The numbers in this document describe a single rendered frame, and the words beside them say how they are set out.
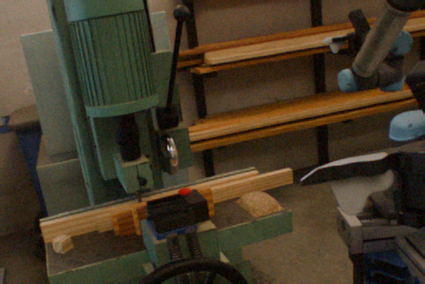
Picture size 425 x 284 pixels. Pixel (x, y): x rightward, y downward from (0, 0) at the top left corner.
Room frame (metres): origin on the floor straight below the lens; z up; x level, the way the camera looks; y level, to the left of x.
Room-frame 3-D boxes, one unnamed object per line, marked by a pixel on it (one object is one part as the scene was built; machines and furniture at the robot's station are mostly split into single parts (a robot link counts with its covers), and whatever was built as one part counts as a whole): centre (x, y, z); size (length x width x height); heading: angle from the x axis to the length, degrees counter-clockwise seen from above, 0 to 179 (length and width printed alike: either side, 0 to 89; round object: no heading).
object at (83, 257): (1.02, 0.02, 0.87); 0.61 x 0.30 x 0.06; 103
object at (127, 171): (1.13, 0.09, 1.03); 0.14 x 0.07 x 0.09; 13
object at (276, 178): (1.15, -0.07, 0.92); 0.55 x 0.02 x 0.04; 103
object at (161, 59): (1.36, -0.02, 1.23); 0.09 x 0.08 x 0.15; 13
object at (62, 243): (1.01, 0.28, 0.92); 0.03 x 0.03 x 0.03; 55
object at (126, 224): (1.07, 0.02, 0.93); 0.25 x 0.02 x 0.05; 103
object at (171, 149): (1.27, -0.01, 1.02); 0.12 x 0.03 x 0.12; 13
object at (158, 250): (0.93, 0.00, 0.92); 0.15 x 0.13 x 0.09; 103
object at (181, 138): (1.33, -0.03, 1.02); 0.09 x 0.07 x 0.12; 103
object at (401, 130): (1.18, -0.69, 0.98); 0.13 x 0.12 x 0.14; 99
